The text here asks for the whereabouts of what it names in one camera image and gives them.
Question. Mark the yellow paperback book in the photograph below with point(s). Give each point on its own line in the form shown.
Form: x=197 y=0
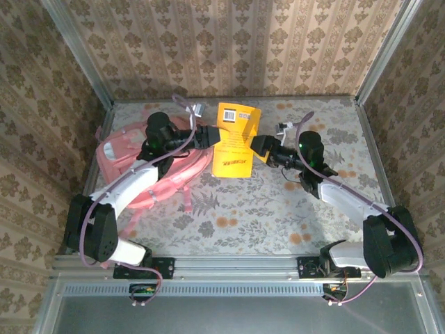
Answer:
x=233 y=149

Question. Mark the pink school backpack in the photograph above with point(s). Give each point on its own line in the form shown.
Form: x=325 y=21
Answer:
x=114 y=163

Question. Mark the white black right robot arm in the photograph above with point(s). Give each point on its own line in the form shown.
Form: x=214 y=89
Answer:
x=344 y=198

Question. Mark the floral table cloth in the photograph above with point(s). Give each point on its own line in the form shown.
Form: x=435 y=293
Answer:
x=222 y=243

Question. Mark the grey metal panel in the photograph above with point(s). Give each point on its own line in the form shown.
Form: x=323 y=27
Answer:
x=236 y=316

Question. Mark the aluminium back rail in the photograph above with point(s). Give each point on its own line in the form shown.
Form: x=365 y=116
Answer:
x=295 y=98

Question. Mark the aluminium right side rail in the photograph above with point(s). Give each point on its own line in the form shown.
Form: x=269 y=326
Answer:
x=381 y=174

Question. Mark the aluminium left corner post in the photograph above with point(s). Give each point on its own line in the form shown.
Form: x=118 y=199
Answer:
x=80 y=52

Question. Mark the aluminium corner post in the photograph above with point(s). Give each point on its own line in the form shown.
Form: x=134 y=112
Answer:
x=80 y=52
x=386 y=52

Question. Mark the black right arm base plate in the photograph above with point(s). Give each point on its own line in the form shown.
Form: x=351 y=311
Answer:
x=306 y=268

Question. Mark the aluminium front frame rail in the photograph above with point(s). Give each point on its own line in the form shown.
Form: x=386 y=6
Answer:
x=236 y=266

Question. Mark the aluminium right corner post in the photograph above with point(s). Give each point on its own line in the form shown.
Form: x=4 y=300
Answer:
x=386 y=52

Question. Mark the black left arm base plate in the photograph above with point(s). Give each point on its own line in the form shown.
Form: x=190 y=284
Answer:
x=167 y=268

